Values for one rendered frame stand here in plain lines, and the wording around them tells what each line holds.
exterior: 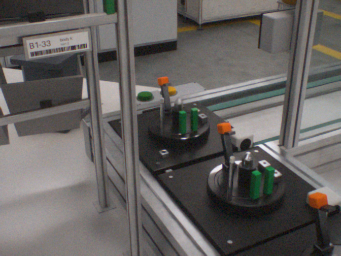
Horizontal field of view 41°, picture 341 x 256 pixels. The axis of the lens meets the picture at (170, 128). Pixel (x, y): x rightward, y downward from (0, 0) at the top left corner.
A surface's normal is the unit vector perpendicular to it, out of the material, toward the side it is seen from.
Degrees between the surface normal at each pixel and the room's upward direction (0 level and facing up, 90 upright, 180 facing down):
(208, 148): 0
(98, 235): 0
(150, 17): 90
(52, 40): 90
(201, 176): 0
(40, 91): 135
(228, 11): 90
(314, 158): 90
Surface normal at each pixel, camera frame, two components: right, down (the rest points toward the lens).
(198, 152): 0.00, -0.88
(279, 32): 0.46, 0.42
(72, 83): 0.22, 0.94
